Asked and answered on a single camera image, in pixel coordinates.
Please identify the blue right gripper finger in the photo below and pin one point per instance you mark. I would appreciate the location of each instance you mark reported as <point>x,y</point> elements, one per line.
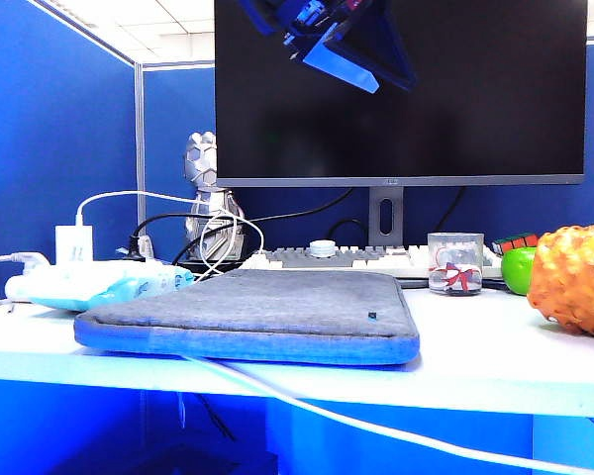
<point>386,49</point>
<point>346,69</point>

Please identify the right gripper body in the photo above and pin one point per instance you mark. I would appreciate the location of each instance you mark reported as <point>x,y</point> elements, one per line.
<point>312,17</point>

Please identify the orange artificial pineapple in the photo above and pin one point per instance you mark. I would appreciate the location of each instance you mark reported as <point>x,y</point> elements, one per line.
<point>574,277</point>

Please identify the gray felt laptop bag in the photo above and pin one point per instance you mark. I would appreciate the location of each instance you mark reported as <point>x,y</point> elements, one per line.
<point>257,307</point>

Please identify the black computer monitor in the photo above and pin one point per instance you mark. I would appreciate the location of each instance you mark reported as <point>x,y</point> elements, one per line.
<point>401,133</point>

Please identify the gray monitor stand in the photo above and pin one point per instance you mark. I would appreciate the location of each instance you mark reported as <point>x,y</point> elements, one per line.
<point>376,213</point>

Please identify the silver robot figurine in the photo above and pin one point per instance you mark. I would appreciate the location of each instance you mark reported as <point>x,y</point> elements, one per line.
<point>203,163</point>

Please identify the white round knob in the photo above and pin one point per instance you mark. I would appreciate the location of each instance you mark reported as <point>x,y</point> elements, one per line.
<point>323,249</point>

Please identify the white gray mechanical keyboard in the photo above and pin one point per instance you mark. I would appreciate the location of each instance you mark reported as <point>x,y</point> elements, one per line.
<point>366,259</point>

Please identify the clear cup with red ribbon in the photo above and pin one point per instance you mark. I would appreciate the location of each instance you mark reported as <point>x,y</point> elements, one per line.
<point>455,257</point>

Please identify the rubik's cube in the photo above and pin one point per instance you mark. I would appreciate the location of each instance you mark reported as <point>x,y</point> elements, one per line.
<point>515,243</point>

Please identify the green apple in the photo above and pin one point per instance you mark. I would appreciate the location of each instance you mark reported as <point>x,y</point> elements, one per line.
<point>517,272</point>

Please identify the light blue wipes pack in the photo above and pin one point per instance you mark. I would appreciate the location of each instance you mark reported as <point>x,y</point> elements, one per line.
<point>124,289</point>

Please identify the white power adapter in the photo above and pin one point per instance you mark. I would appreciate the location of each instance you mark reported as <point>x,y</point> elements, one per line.
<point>74,245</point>

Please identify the white power strip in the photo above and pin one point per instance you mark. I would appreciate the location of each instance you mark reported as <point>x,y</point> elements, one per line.
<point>17,288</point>

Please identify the gray partition post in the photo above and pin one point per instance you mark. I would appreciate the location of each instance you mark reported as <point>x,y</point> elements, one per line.
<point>140,148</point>

